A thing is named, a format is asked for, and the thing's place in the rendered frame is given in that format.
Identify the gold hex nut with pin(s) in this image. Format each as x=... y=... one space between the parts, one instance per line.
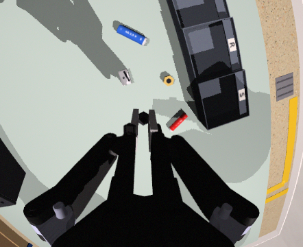
x=168 y=80

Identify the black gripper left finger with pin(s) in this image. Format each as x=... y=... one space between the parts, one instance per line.
x=55 y=211

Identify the grey rack of three bins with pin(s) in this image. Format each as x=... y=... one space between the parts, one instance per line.
x=205 y=28

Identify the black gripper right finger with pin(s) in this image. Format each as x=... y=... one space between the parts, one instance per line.
x=224 y=208

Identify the blue battery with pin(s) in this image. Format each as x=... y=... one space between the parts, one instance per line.
x=140 y=39

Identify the red aaa battery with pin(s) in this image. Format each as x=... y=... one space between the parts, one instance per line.
x=178 y=122

